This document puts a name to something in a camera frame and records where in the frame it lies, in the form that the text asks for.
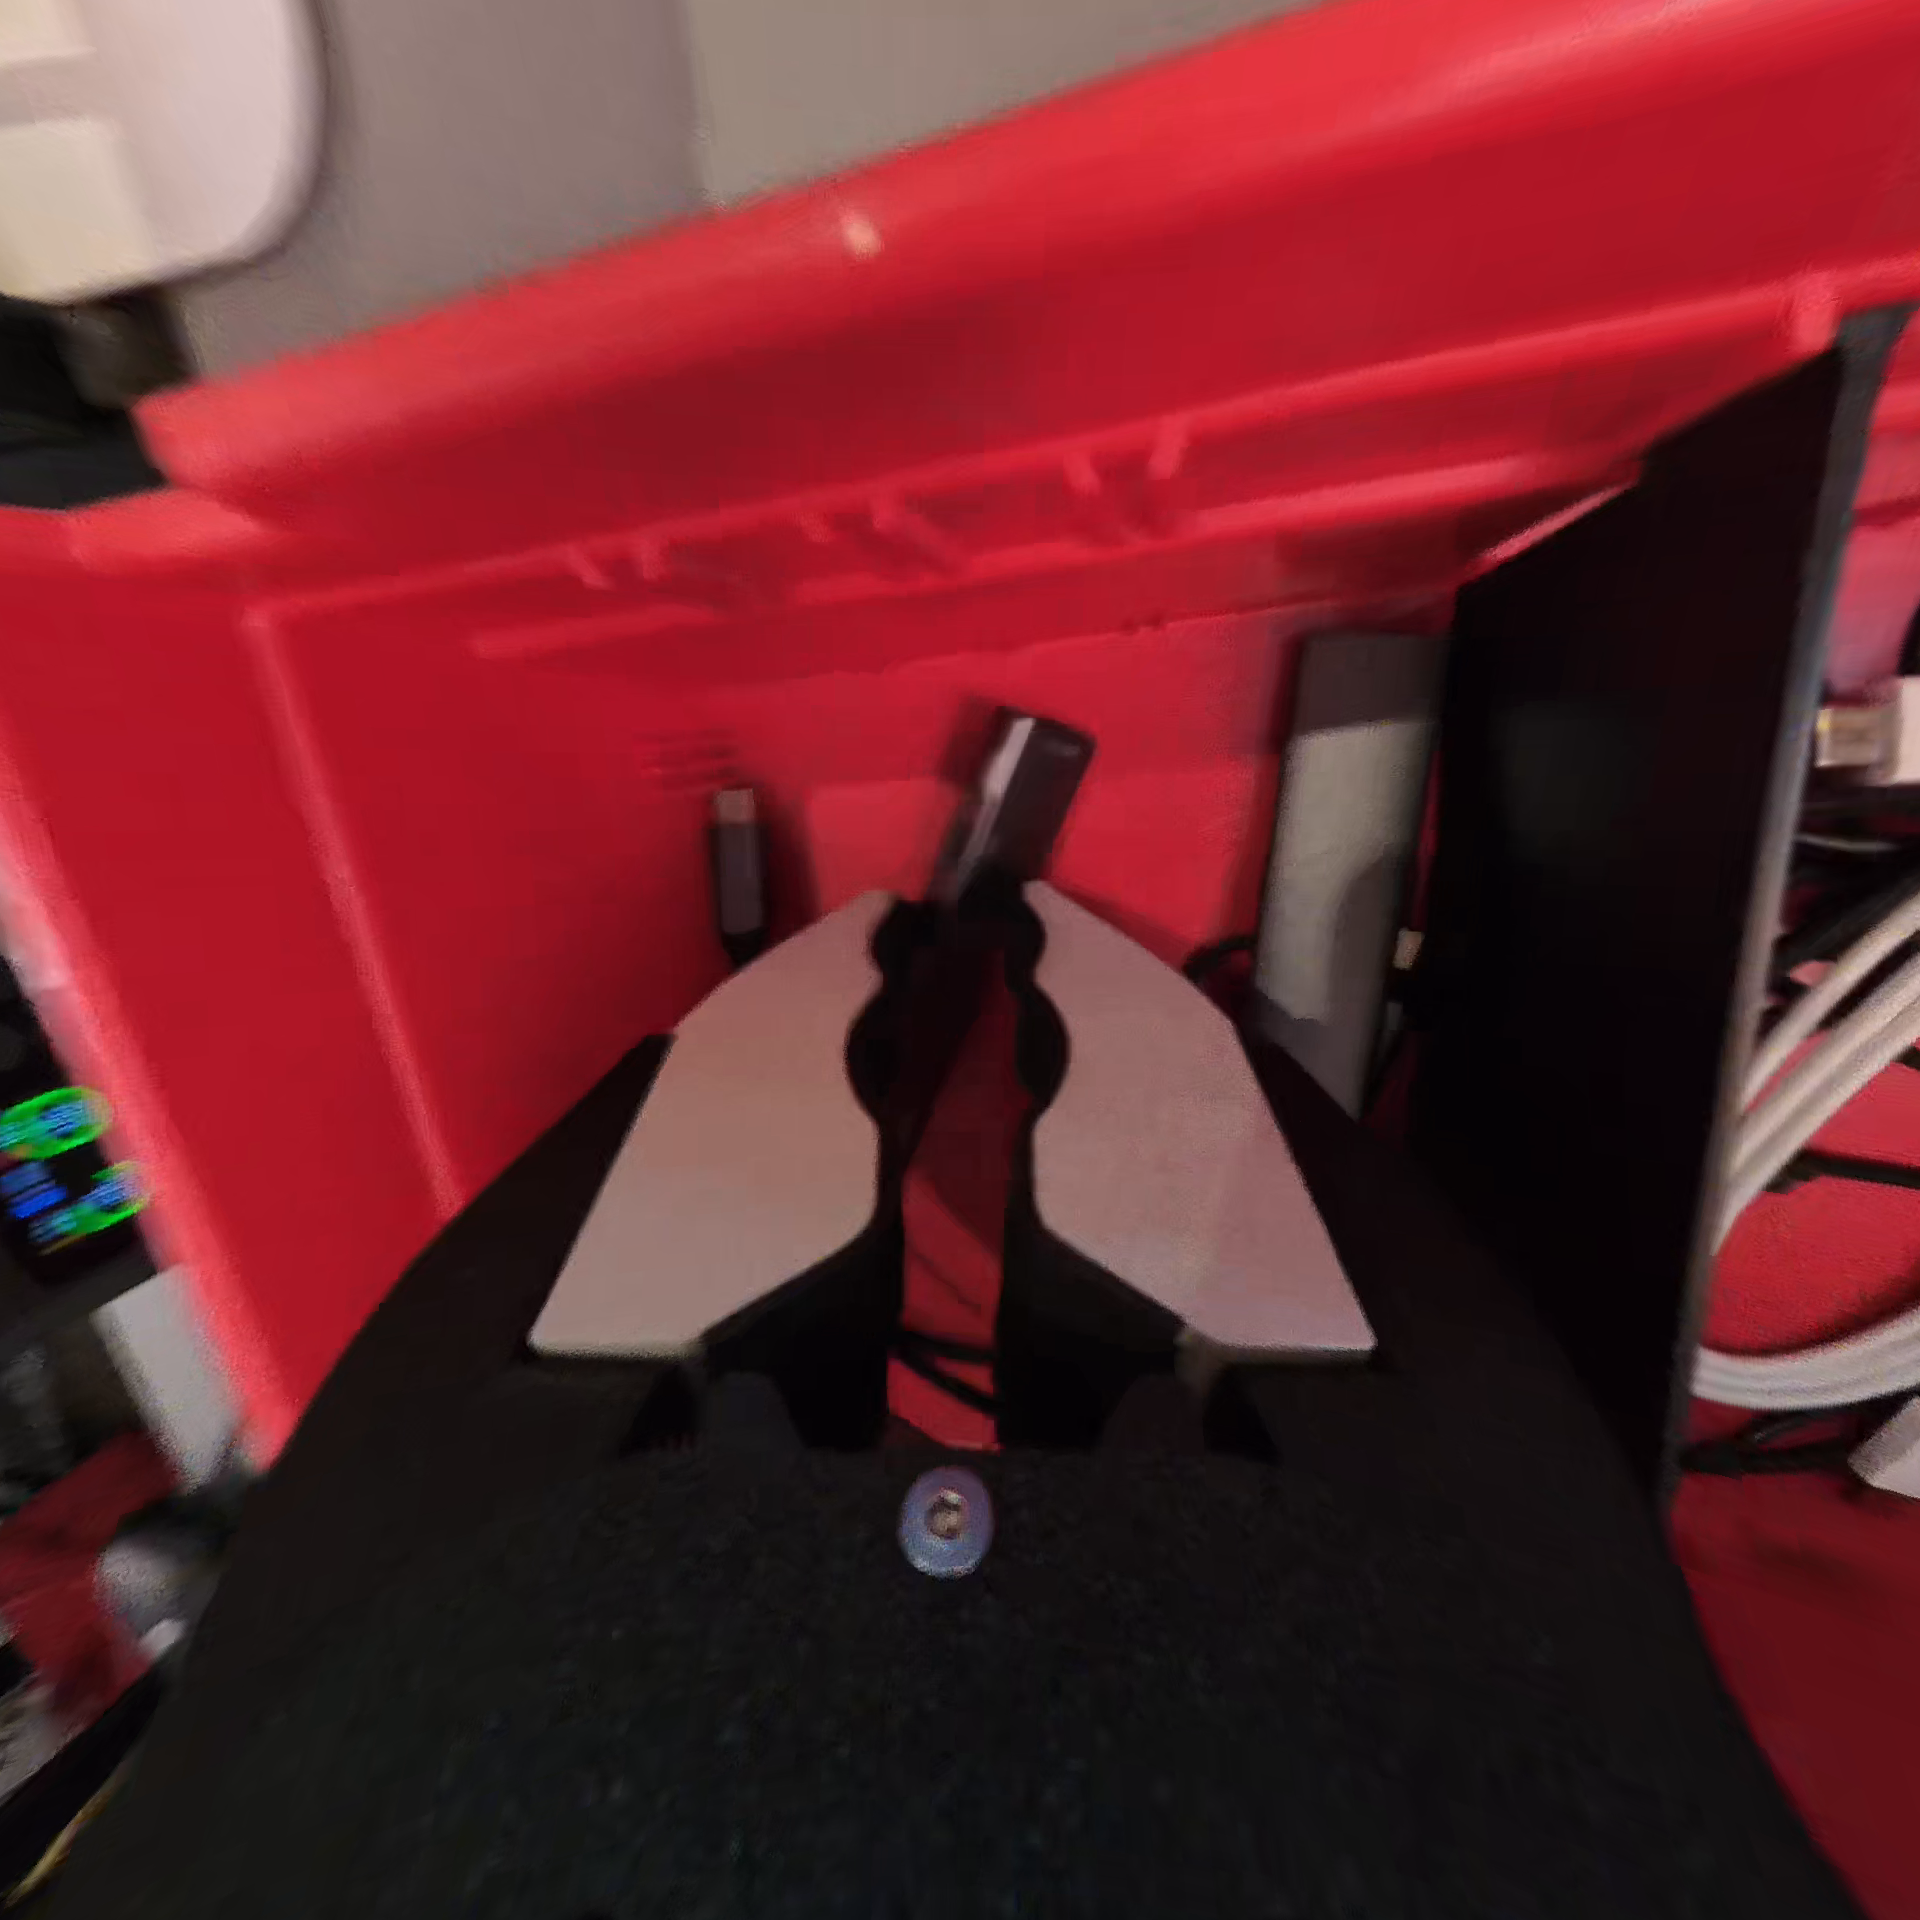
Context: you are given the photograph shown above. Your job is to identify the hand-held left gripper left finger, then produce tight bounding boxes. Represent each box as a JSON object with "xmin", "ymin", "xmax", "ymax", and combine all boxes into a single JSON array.
[{"xmin": 527, "ymin": 893, "xmax": 916, "ymax": 1451}]

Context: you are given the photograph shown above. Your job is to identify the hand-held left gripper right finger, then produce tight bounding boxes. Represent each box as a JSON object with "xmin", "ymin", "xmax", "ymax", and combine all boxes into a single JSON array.
[{"xmin": 998, "ymin": 883, "xmax": 1379, "ymax": 1451}]

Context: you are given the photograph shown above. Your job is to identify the red plastic bin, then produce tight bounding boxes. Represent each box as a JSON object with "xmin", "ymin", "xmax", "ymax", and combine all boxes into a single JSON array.
[{"xmin": 0, "ymin": 0, "xmax": 1920, "ymax": 1920}]

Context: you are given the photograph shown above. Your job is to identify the grey USB hub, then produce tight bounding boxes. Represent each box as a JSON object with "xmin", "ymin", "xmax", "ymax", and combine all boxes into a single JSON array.
[{"xmin": 703, "ymin": 703, "xmax": 1099, "ymax": 977}]

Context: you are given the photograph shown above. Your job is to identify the white cable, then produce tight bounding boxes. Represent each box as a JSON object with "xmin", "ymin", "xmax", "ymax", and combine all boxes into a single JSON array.
[{"xmin": 1694, "ymin": 699, "xmax": 1920, "ymax": 1502}]

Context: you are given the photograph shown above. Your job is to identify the black bin divider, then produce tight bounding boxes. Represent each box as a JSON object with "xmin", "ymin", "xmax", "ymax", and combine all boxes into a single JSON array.
[{"xmin": 1415, "ymin": 307, "xmax": 1915, "ymax": 1502}]

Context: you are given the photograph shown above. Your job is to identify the black device green lights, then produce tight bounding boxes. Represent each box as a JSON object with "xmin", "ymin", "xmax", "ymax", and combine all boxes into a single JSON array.
[{"xmin": 0, "ymin": 959, "xmax": 154, "ymax": 1292}]

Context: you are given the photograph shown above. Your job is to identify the wooden book stand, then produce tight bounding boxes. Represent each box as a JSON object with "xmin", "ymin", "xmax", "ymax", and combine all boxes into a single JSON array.
[{"xmin": 0, "ymin": 0, "xmax": 328, "ymax": 307}]

